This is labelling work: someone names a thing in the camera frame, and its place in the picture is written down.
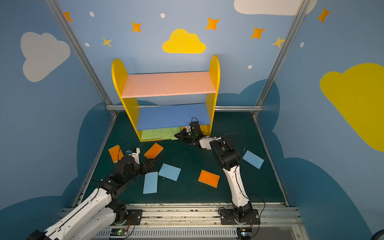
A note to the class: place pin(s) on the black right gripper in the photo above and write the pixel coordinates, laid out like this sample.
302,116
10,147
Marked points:
187,135

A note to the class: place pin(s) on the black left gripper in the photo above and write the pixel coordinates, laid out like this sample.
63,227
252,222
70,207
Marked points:
147,166

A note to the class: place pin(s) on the green sponge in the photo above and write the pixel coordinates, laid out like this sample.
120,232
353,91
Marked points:
175,131
167,134
156,134
146,135

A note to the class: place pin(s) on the blue sponge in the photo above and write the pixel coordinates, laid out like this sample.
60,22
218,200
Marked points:
150,183
170,172
253,159

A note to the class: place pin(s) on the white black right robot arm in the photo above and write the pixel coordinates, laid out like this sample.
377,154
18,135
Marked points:
227,159

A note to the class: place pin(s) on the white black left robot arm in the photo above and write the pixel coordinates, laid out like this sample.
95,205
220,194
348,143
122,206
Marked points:
100,209

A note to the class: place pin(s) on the yellow wooden shelf unit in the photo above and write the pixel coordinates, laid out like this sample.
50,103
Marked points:
132,87

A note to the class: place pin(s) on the orange sponge left of centre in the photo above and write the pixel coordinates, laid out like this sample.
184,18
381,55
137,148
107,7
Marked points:
154,151

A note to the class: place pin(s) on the orange sponge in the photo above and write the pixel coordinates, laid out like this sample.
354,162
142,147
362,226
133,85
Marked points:
209,179
116,153
154,151

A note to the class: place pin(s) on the orange sponge far left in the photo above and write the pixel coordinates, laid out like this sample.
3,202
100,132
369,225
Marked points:
116,153

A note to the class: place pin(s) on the orange sponge front centre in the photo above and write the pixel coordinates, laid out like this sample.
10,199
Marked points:
209,179

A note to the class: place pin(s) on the left green circuit board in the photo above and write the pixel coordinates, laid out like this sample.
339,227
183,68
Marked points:
118,233

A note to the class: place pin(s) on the green circuit board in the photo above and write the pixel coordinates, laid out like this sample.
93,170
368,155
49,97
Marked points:
118,233
244,234

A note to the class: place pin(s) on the right green circuit board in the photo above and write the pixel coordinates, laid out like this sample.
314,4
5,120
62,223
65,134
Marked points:
244,234

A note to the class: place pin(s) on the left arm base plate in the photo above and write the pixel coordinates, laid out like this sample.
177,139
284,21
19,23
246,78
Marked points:
132,216

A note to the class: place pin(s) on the aluminium frame crossbar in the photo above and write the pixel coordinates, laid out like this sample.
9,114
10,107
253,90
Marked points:
120,108

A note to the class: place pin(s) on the aluminium frame post left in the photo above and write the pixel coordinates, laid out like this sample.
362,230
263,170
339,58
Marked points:
59,15

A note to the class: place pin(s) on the aluminium frame post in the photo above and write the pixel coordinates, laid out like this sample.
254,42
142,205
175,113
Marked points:
59,15
292,32

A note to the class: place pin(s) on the aluminium frame post right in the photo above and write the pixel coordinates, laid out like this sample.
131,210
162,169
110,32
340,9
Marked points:
292,32

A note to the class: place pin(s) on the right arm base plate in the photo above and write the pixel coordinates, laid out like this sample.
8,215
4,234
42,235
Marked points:
231,217

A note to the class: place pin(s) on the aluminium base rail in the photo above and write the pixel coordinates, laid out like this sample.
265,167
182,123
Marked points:
189,220

